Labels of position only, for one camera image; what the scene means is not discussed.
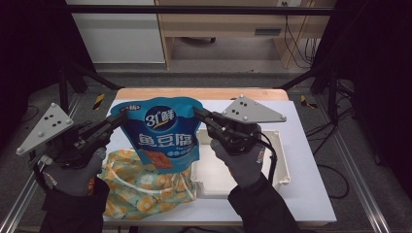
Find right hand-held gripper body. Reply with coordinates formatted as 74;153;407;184
213;94;288;155

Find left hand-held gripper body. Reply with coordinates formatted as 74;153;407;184
16;102;111;169

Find white plastic tray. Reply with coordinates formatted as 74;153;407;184
189;128;292;199

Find blue snack packet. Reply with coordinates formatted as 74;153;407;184
110;96;204;174

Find orange patterned teal cloth bag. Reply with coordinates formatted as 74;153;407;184
97;148;198;221

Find person's right hand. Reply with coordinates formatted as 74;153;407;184
210;142;265;189

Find person's left hand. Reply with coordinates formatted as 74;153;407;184
42;148;108;197

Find yellow black tape marker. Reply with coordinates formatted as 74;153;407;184
92;93;107;111
299;94;319;110

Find white table sheet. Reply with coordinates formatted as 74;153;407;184
102;98;338;225

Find black curtain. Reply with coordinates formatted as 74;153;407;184
310;0;412;198
0;0;98;147

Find white cabinet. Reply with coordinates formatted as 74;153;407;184
65;0;166;64

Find wooden desk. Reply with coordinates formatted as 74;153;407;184
154;0;338;70

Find thin black floor cable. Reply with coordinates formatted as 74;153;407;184
18;104;41;124

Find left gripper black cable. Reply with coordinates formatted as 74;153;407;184
31;154;52;195

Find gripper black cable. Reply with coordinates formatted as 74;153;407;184
31;154;52;195
257;130;351;200

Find black frame stand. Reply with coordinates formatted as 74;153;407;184
274;62;340;126
57;62;125;124

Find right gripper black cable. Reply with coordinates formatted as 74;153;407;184
257;130;351;200

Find aluminium rail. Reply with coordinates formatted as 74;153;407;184
314;95;393;233
0;92;83;233

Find black floor cables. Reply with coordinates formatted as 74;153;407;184
305;80;357;157

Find hanging black cables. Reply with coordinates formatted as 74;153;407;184
282;1;321;70

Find black horizontal frame bar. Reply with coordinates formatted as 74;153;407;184
64;4;336;17

